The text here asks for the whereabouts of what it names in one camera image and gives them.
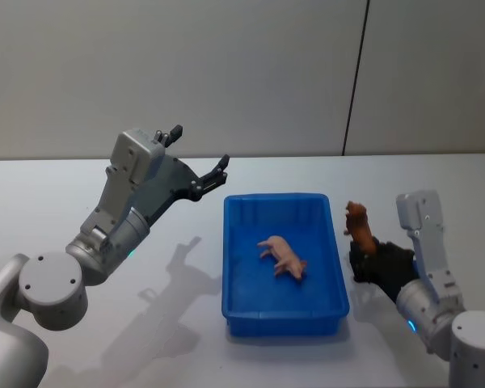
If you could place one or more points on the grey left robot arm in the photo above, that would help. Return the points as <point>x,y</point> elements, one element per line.
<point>50,289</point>

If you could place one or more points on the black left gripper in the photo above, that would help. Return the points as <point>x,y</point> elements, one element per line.
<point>165,182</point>

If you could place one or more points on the brown toy animal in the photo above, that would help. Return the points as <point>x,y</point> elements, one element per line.
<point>359,228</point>

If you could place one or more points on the pink toy pig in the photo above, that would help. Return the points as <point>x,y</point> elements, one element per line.
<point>285,256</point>

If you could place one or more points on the blue plastic tray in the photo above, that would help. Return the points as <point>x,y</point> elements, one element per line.
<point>285,295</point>

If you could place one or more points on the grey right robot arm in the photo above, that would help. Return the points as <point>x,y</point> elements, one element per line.
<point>465,323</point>

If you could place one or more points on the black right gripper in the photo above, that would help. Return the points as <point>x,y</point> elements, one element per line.
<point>394,268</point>

